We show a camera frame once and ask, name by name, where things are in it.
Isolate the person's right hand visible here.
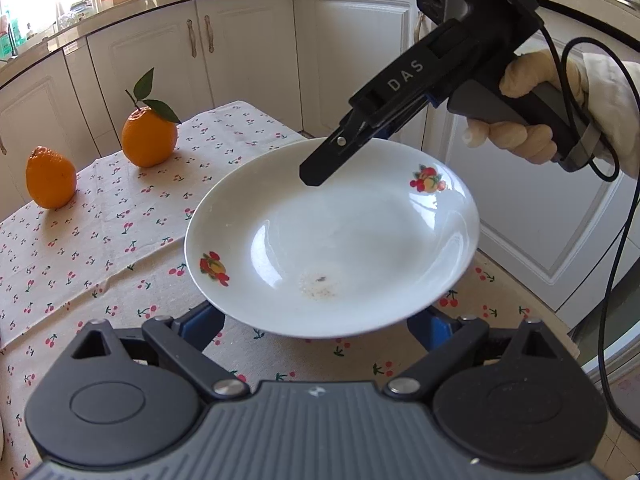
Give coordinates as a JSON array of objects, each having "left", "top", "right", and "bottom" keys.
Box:
[{"left": 462, "top": 49, "right": 587, "bottom": 166}]

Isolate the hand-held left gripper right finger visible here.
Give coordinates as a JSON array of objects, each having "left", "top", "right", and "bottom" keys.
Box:
[{"left": 382, "top": 305, "right": 576, "bottom": 402}]

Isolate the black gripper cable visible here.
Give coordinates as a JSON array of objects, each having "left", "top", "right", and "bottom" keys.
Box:
[{"left": 540, "top": 22, "right": 640, "bottom": 436}]

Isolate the beige cherry-print tablecloth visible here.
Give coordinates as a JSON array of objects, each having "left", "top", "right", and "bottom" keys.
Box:
[{"left": 0, "top": 240, "right": 576, "bottom": 480}]

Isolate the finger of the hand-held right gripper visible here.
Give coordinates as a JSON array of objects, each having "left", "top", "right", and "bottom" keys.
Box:
[{"left": 299, "top": 91, "right": 441, "bottom": 188}]

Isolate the leafless orange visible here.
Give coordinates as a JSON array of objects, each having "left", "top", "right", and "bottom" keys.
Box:
[{"left": 25, "top": 146, "right": 78, "bottom": 210}]

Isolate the orange with green leaves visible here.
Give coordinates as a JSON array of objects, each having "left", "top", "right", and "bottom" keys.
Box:
[{"left": 121, "top": 67, "right": 182, "bottom": 168}]

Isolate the stained white fruit-print plate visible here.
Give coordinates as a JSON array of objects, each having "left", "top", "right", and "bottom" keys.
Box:
[{"left": 184, "top": 137, "right": 481, "bottom": 339}]

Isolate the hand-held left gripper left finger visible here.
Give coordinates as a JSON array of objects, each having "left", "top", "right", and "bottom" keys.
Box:
[{"left": 50, "top": 300, "right": 251, "bottom": 402}]

